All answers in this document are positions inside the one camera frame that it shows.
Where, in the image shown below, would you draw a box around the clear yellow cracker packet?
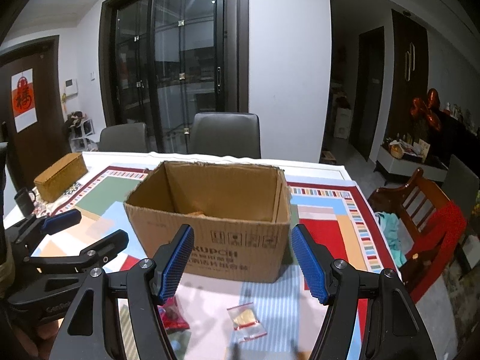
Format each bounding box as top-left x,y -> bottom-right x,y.
227,302 -> 268,344

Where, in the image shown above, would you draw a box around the gold foil candy packet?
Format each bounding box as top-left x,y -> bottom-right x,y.
187,211 -> 207,218

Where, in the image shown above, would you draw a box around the person left hand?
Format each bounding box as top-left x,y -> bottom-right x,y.
1,319 -> 59,359

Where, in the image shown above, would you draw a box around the black mug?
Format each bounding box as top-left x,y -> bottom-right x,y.
14,187 -> 36,217

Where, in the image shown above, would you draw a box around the red blue snack bag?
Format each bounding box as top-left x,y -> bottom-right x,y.
158,297 -> 190,332

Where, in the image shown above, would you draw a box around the colourful patterned tablecloth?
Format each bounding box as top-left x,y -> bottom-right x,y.
3,151 -> 406,360

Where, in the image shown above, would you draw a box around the brown cardboard box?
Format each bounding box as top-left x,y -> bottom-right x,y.
124,162 -> 290,283

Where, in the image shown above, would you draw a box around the white shoe rack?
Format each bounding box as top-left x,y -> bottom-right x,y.
65,111 -> 97,153

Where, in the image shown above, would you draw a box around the grey chair left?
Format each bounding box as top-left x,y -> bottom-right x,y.
98,123 -> 150,153

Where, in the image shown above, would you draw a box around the grey chair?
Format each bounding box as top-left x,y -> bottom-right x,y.
189,112 -> 261,159
98,123 -> 150,153

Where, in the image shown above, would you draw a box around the red wooden chair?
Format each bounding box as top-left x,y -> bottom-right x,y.
368,168 -> 467,303

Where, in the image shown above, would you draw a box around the red white door poster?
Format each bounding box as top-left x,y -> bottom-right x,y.
10,68 -> 38,133

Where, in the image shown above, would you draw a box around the white low side table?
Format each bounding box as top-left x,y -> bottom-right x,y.
374,143 -> 448,184

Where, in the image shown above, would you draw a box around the grey chair centre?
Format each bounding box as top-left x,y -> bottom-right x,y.
189,112 -> 261,159

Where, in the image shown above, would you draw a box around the red heart balloons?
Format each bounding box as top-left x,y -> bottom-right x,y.
410,88 -> 441,131

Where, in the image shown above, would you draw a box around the black framed glass door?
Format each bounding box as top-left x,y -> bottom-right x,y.
98,0 -> 248,154

